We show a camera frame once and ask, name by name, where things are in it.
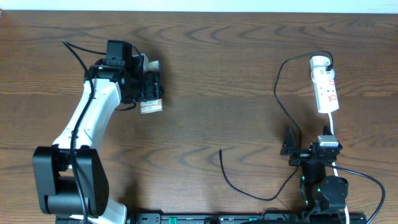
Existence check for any white power strip cord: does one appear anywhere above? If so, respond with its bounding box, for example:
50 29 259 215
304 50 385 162
327 112 351 224

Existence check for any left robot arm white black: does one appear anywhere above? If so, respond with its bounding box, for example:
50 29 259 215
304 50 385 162
32 54 163 223

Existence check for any white charger plug adapter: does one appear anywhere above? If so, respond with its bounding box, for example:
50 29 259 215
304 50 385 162
310 55 330 70

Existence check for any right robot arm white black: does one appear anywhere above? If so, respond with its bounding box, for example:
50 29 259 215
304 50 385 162
280 126 348 213

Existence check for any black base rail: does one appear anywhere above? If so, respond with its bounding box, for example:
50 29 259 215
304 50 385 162
126 212 368 224

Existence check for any white power strip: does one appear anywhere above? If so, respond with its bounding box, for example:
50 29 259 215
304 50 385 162
311 67 339 114

